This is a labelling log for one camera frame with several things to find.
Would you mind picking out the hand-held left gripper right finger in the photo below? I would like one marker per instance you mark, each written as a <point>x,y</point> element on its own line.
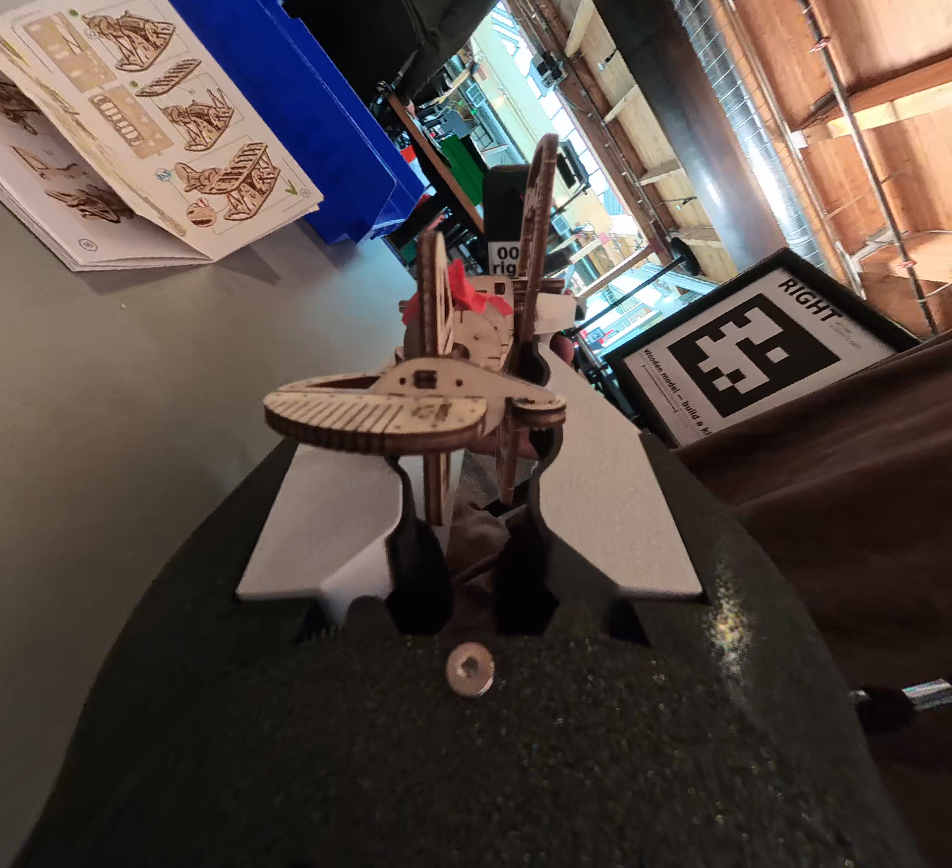
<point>617,496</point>

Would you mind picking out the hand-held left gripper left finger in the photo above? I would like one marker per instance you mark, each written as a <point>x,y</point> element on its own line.
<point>320,533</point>

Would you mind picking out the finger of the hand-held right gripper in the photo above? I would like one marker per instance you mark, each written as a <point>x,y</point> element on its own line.
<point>494,286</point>
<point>556,311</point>

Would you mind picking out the wooden airplane model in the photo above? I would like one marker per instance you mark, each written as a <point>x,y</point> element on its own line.
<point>446,395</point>

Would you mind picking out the grey desk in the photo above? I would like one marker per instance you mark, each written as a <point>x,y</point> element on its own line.
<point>149,399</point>

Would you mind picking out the person's right hand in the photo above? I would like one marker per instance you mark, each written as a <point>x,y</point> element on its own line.
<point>564,351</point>

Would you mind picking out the green plastic bin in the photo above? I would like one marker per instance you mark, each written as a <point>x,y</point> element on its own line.
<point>461,172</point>

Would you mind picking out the framed tag sign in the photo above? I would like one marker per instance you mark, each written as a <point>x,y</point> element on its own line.
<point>744,354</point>

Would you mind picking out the blue plastic bin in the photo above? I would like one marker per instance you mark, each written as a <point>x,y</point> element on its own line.
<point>297,102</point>

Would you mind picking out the open instruction booklet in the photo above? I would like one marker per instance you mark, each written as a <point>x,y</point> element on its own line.
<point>186,102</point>

